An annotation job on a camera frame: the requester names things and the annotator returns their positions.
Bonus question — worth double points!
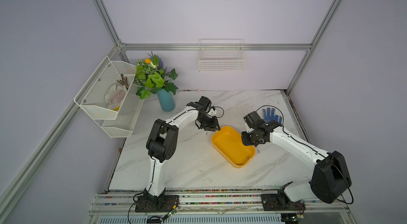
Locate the brown twigs in shelf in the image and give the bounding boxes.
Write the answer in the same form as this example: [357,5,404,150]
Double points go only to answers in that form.
[117,74,129,90]

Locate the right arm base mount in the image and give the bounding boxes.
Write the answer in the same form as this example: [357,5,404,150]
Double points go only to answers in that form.
[260,182,305,213]

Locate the blue dotted work glove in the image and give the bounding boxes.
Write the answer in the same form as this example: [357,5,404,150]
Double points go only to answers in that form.
[262,107,283,123]

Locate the white mesh wall shelf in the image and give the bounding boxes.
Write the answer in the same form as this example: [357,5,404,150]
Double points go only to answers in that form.
[74,56,143,138]

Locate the white wire wall basket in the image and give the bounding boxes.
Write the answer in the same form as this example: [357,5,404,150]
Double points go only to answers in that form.
[198,39,246,72]

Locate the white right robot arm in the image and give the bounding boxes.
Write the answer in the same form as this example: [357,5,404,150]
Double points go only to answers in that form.
[241,111,352,204]

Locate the teal vase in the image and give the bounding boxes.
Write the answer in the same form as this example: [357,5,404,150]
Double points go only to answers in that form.
[157,89,176,112]

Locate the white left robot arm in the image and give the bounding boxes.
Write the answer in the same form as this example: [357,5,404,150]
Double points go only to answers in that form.
[143,96,220,198]

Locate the aluminium rail platform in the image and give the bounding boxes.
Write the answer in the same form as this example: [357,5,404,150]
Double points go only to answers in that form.
[84,189,356,224]

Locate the white cloth in shelf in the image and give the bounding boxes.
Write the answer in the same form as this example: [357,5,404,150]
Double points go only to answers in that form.
[105,83,127,111]

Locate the yellow plastic storage box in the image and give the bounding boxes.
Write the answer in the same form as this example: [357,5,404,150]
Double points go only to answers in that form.
[212,126,256,169]

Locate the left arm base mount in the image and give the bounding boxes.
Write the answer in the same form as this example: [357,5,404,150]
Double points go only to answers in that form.
[133,189,180,212]

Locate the green artificial plant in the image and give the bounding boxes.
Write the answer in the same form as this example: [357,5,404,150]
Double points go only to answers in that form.
[133,52,179,100]

